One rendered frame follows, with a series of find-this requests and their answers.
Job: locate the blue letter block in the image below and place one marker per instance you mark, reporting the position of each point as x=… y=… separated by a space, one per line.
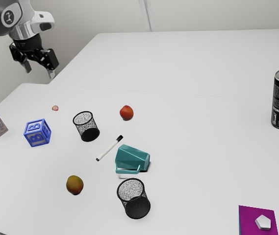
x=37 y=132

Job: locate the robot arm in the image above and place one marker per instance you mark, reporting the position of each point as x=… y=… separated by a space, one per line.
x=4 y=17

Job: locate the teal faceted mug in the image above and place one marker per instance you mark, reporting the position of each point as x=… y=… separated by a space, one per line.
x=130 y=156

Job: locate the red apple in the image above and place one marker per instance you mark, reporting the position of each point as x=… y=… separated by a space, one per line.
x=126 y=112

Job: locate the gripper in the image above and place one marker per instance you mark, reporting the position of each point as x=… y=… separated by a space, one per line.
x=29 y=44

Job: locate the small pink white piece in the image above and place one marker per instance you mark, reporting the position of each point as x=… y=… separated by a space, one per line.
x=55 y=108

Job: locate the magenta flat box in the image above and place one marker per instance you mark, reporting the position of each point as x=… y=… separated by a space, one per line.
x=252 y=221

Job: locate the black white marker pen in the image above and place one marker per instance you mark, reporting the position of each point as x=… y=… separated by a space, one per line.
x=109 y=148

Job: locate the black mesh pen holder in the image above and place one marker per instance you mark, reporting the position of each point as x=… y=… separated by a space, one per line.
x=86 y=127
x=133 y=197

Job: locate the orange green mango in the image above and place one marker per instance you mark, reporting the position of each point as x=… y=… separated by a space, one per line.
x=74 y=184

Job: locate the white pentagon block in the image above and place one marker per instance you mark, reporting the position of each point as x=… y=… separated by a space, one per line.
x=263 y=222

